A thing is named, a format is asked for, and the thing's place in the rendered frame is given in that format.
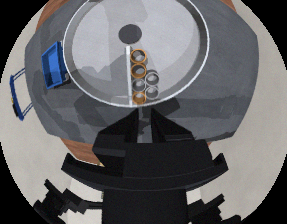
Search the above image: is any bronze bushing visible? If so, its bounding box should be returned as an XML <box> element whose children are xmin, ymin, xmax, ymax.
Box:
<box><xmin>131</xmin><ymin>63</ymin><xmax>147</xmax><ymax>79</ymax></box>
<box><xmin>132</xmin><ymin>91</ymin><xmax>146</xmax><ymax>104</ymax></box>
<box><xmin>130</xmin><ymin>49</ymin><xmax>147</xmax><ymax>64</ymax></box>

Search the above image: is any grey metal bushing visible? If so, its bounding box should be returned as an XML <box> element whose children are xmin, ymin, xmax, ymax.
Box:
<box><xmin>144</xmin><ymin>69</ymin><xmax>160</xmax><ymax>87</ymax></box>
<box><xmin>131</xmin><ymin>77</ymin><xmax>146</xmax><ymax>92</ymax></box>
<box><xmin>144</xmin><ymin>85</ymin><xmax>159</xmax><ymax>100</ymax></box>

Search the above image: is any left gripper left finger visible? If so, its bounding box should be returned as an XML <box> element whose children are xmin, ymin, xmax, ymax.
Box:
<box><xmin>95</xmin><ymin>108</ymin><xmax>139</xmax><ymax>143</ymax></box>

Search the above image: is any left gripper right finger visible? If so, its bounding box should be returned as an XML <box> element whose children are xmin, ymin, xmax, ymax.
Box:
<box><xmin>151</xmin><ymin>108</ymin><xmax>195</xmax><ymax>143</ymax></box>

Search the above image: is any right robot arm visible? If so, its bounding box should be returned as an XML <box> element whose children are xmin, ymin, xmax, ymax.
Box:
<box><xmin>188</xmin><ymin>198</ymin><xmax>241</xmax><ymax>224</ymax></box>

